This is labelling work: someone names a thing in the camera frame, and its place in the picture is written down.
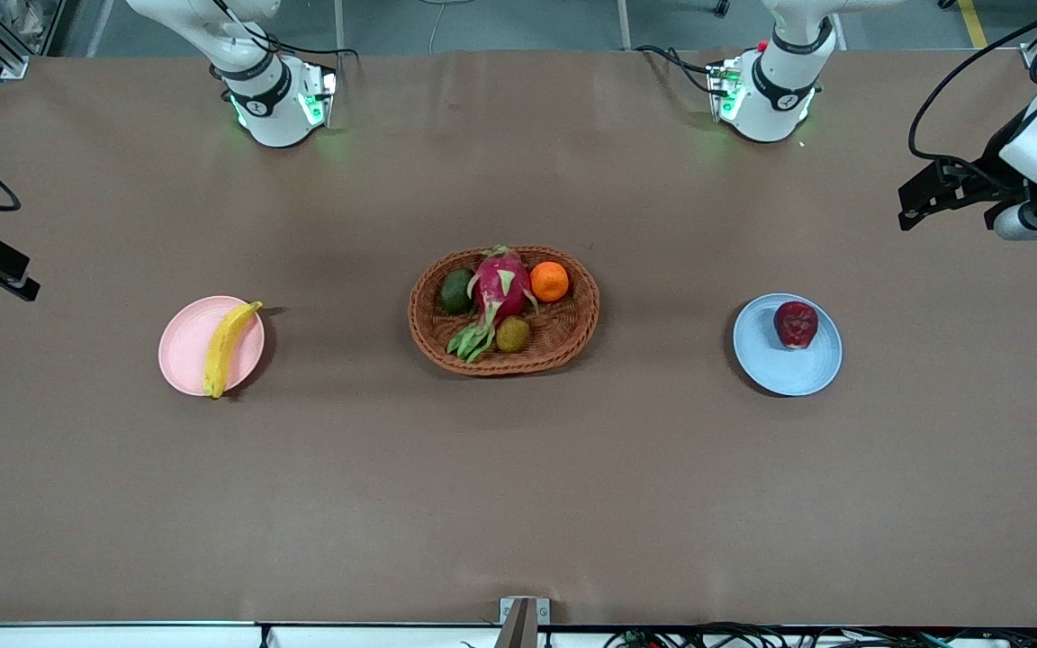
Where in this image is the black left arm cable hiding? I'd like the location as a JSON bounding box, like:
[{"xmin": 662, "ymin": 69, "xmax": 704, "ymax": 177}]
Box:
[{"xmin": 908, "ymin": 0, "xmax": 1037, "ymax": 185}]

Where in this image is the black base cable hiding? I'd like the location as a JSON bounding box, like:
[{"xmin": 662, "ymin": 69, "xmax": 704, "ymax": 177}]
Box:
[
  {"xmin": 634, "ymin": 45, "xmax": 719, "ymax": 95},
  {"xmin": 253, "ymin": 34, "xmax": 359, "ymax": 66}
]

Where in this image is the black right base cable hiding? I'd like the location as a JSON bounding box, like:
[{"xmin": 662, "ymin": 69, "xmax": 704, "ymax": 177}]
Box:
[{"xmin": 253, "ymin": 34, "xmax": 359, "ymax": 66}]

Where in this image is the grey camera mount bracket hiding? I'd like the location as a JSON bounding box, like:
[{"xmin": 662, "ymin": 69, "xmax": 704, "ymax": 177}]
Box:
[{"xmin": 499, "ymin": 597, "xmax": 551, "ymax": 648}]

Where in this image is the pink dragon fruit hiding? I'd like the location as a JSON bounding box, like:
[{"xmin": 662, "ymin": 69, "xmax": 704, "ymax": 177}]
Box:
[{"xmin": 446, "ymin": 245, "xmax": 541, "ymax": 364}]

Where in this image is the black left base cable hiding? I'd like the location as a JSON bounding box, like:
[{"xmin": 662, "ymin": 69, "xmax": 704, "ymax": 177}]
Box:
[{"xmin": 634, "ymin": 45, "xmax": 719, "ymax": 95}]

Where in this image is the yellow banana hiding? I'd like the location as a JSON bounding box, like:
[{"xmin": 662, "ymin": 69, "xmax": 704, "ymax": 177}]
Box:
[{"xmin": 203, "ymin": 301, "xmax": 264, "ymax": 400}]

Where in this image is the dark green avocado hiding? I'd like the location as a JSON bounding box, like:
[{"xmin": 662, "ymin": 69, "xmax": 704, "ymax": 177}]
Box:
[{"xmin": 440, "ymin": 268, "xmax": 476, "ymax": 316}]

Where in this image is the table cover sheet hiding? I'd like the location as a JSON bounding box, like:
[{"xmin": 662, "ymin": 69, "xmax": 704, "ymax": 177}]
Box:
[{"xmin": 0, "ymin": 49, "xmax": 1037, "ymax": 628}]

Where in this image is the oval wicker basket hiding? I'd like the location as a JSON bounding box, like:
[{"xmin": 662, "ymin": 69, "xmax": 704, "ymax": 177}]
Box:
[{"xmin": 407, "ymin": 245, "xmax": 600, "ymax": 376}]

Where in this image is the blue round plate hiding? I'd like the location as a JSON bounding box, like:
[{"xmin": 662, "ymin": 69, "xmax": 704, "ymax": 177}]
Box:
[{"xmin": 733, "ymin": 293, "xmax": 843, "ymax": 398}]

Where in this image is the orange mandarin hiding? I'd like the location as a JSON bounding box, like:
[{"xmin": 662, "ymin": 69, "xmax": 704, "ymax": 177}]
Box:
[{"xmin": 529, "ymin": 261, "xmax": 570, "ymax": 302}]

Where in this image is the dark red apple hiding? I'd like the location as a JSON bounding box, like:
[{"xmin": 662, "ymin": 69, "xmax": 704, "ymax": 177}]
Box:
[{"xmin": 773, "ymin": 301, "xmax": 819, "ymax": 350}]

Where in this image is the pink round plate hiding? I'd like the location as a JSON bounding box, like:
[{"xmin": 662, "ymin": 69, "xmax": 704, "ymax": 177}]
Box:
[{"xmin": 158, "ymin": 295, "xmax": 266, "ymax": 397}]

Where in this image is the tangled cable bundle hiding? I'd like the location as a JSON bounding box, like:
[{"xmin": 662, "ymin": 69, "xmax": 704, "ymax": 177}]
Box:
[{"xmin": 604, "ymin": 621, "xmax": 1037, "ymax": 648}]

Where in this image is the white floor cable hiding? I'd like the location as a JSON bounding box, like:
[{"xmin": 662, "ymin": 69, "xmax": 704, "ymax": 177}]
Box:
[{"xmin": 428, "ymin": 0, "xmax": 476, "ymax": 55}]

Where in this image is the brown-green kiwi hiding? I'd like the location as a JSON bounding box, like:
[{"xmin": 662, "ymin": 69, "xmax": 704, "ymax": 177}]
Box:
[{"xmin": 495, "ymin": 316, "xmax": 531, "ymax": 354}]

